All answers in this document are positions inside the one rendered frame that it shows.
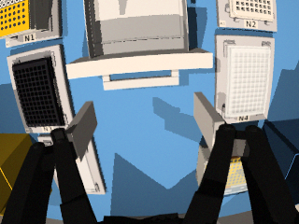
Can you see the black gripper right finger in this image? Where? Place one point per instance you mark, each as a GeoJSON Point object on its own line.
{"type": "Point", "coordinates": [270, 199]}

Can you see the yellow open-top bin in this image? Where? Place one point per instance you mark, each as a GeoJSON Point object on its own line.
{"type": "Point", "coordinates": [13, 150]}

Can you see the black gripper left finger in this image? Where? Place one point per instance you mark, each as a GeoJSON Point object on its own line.
{"type": "Point", "coordinates": [29, 199]}

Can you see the blue flat mat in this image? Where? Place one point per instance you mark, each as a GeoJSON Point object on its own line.
{"type": "Point", "coordinates": [147, 139]}

